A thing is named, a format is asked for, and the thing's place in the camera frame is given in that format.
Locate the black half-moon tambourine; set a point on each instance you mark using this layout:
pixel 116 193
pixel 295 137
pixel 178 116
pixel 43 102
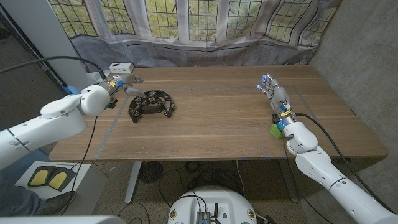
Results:
pixel 150 109

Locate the small blue object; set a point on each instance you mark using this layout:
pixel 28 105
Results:
pixel 72 90

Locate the blue upholstered seat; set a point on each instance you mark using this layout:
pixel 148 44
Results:
pixel 21 158

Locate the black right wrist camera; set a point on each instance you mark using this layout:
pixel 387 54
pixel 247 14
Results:
pixel 275 119

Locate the white power box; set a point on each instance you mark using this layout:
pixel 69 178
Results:
pixel 121 67

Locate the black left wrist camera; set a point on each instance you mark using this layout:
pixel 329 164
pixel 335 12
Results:
pixel 111 104

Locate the grey table leg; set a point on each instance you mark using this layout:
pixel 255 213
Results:
pixel 289 183

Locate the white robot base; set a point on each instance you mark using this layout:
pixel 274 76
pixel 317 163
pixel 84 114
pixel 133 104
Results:
pixel 214 199

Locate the yellow foot pedal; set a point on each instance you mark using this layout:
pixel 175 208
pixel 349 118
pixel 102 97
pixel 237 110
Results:
pixel 60 181
pixel 38 177

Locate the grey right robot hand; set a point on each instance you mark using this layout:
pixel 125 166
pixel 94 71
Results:
pixel 278 93

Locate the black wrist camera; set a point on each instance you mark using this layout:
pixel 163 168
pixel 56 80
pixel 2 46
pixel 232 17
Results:
pixel 111 104
pixel 275 119

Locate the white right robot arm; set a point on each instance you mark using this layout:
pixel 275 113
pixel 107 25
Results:
pixel 326 174

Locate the white table leg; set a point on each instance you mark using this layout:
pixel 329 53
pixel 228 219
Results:
pixel 133 182

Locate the black shoe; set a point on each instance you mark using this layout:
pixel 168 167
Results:
pixel 59 203

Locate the white pedal platform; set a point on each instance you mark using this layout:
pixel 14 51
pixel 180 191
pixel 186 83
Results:
pixel 90 183

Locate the green cube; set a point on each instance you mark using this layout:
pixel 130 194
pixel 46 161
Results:
pixel 275 131

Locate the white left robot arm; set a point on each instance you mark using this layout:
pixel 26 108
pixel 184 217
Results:
pixel 62 118

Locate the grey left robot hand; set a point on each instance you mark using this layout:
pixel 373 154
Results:
pixel 122 81

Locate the perforated acoustic wall panel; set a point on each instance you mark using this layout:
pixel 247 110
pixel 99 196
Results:
pixel 25 81

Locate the blue jeans leg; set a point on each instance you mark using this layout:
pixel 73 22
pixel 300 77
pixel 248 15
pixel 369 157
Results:
pixel 18 199

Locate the white wall pillar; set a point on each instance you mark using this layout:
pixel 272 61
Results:
pixel 46 31

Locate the grey computer module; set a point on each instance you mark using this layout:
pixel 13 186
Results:
pixel 202 217

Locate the round black floor fan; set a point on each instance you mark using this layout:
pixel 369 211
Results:
pixel 150 172

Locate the printed window backdrop cloth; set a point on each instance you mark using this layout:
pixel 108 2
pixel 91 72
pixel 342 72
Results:
pixel 202 31

